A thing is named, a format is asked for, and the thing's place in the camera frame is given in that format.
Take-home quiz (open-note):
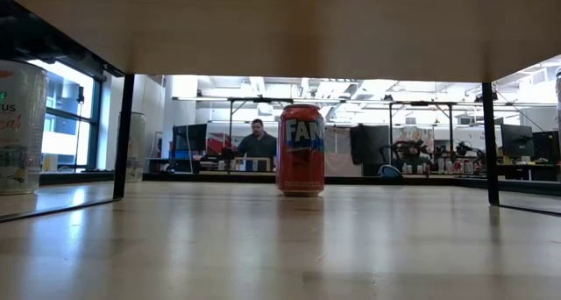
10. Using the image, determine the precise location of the black tripod stand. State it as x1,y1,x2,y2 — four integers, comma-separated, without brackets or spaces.
74,85,87,172

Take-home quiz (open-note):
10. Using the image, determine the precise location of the wooden shelf with black legs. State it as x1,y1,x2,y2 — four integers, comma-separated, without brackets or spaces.
0,0,561,225

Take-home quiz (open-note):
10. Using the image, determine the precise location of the white hanging cloth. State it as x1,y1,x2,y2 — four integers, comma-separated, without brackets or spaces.
323,126,363,177

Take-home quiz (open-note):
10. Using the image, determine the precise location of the black aluminium table frame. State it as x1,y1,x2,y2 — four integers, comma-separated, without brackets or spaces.
39,170,561,196

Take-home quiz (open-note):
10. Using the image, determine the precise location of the tall white Celsius can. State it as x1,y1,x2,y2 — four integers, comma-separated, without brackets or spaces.
114,111,147,183
0,59,49,196

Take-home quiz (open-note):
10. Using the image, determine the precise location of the blue and black bag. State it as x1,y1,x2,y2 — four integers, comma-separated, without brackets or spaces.
377,163,402,179

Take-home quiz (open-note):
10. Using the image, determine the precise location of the black hanging panel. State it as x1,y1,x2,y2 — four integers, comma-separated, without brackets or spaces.
349,124,391,177

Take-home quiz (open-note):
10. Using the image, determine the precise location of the colourful wall poster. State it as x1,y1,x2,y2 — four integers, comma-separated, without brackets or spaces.
392,126,435,154

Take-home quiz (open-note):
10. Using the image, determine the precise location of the person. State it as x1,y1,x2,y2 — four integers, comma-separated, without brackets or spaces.
236,118,279,161

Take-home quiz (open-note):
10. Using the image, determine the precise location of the red Fanta soda can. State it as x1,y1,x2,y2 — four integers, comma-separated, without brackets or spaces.
275,103,326,198

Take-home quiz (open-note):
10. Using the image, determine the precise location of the dark background desk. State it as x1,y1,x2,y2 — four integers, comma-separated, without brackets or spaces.
497,161,561,182
146,157,202,175

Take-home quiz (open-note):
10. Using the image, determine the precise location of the black metal gantry frame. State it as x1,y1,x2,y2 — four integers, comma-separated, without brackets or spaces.
227,96,295,174
387,100,459,174

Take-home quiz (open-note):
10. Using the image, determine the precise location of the background small wooden shelf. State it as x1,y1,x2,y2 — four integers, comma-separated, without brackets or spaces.
233,156,273,173

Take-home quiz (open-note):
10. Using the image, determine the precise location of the black computer monitor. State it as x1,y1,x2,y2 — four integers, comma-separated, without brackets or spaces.
501,124,536,160
532,131,561,164
172,123,209,161

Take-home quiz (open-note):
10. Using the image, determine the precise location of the large window with dark frame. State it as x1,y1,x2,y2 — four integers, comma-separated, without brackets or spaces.
25,58,104,172

